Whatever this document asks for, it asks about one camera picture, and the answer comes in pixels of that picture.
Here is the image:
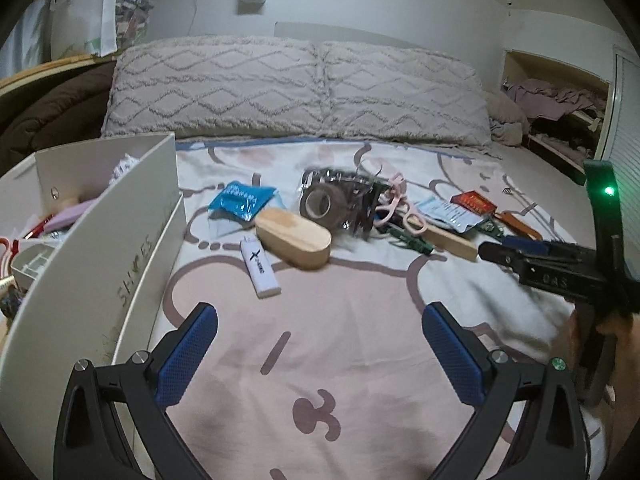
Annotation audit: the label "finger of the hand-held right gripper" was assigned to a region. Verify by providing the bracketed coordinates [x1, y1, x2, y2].
[501, 236, 583, 261]
[477, 241, 546, 275]

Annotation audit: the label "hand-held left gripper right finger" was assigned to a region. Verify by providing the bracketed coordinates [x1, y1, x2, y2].
[421, 302, 588, 480]

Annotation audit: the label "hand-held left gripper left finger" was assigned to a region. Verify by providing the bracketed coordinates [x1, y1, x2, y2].
[54, 302, 219, 480]

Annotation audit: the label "white storage box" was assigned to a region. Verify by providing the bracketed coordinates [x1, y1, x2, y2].
[0, 131, 187, 411]

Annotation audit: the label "person's right hand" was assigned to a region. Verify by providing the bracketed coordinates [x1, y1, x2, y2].
[552, 307, 640, 366]

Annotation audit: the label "long wooden block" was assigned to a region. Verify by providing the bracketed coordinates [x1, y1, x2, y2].
[422, 225, 480, 262]

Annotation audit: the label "red box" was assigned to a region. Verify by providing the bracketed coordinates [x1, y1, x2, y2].
[450, 191, 498, 217]

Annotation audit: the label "white blue packet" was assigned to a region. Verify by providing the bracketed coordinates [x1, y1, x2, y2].
[415, 197, 473, 233]

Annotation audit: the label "beige bed sheet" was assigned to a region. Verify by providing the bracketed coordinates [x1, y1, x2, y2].
[480, 142, 601, 246]

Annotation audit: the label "pink scissors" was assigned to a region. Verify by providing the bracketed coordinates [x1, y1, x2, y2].
[375, 172, 431, 238]

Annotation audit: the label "grey cloth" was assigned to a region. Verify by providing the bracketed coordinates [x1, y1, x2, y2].
[490, 120, 523, 147]

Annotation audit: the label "white rectangular case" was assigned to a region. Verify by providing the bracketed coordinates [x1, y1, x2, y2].
[240, 237, 282, 300]

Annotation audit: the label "white shutter door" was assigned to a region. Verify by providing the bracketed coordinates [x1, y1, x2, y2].
[597, 45, 640, 196]

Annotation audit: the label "printed blanket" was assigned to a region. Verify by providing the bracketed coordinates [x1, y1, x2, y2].
[100, 135, 626, 480]

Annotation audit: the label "beige plush blanket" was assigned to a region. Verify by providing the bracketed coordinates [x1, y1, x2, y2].
[485, 91, 531, 136]

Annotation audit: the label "pile of pink clothes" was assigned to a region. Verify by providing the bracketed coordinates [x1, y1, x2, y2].
[505, 77, 608, 121]

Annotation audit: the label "white organizer tray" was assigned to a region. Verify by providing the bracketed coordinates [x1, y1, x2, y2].
[10, 240, 66, 291]

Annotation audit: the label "pink flat box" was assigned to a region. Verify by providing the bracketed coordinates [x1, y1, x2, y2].
[47, 197, 101, 231]

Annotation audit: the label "wardrobe shelf cabinet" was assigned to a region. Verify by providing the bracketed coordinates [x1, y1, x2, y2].
[500, 49, 613, 186]

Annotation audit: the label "brown tape roll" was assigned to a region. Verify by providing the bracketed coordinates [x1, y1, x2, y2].
[300, 182, 348, 231]

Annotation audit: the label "textured beige pillow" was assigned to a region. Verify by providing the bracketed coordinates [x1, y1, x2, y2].
[315, 41, 493, 148]
[100, 35, 328, 138]

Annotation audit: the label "small red case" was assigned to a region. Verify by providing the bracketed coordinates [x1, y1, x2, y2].
[20, 215, 53, 241]

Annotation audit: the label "red white scissors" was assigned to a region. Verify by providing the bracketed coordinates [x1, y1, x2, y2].
[0, 237, 21, 281]

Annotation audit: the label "grey headboard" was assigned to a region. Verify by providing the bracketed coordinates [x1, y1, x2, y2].
[275, 21, 416, 51]

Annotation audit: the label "brown quilt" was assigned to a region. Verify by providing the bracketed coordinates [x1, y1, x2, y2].
[0, 60, 118, 161]

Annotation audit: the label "clear bin of packets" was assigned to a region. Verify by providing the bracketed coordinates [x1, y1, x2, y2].
[117, 0, 156, 43]

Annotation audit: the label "grey curtain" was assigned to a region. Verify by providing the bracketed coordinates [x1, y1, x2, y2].
[0, 0, 53, 81]

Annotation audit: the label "white shopping bag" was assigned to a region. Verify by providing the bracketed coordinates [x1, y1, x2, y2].
[47, 0, 123, 58]

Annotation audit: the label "brown leather strap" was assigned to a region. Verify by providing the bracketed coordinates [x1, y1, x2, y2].
[495, 212, 543, 241]

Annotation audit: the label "clear bag of hair ties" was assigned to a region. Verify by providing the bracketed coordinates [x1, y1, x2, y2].
[300, 165, 396, 241]

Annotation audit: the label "wooden shelf rail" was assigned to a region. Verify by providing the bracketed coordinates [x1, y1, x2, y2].
[0, 54, 118, 96]

